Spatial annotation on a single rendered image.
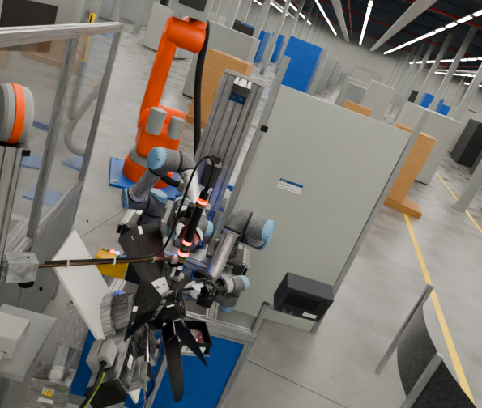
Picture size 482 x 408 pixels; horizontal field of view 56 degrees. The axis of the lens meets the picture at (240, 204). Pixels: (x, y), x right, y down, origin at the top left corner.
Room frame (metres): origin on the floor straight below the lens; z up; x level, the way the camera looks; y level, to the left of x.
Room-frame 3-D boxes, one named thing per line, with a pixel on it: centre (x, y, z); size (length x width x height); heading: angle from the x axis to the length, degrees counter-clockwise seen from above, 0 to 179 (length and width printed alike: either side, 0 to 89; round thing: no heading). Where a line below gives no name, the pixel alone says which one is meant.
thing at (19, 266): (1.20, 0.59, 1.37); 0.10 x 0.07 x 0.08; 134
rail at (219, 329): (2.01, 0.10, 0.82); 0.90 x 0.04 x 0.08; 99
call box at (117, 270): (1.95, 0.49, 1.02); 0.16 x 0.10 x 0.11; 99
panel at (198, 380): (2.01, 0.10, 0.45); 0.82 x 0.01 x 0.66; 99
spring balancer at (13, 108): (1.14, 0.66, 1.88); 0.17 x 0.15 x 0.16; 9
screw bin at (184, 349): (1.86, 0.01, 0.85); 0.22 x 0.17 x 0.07; 115
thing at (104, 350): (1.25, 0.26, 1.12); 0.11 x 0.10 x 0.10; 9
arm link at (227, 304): (1.95, -0.11, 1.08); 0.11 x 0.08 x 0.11; 87
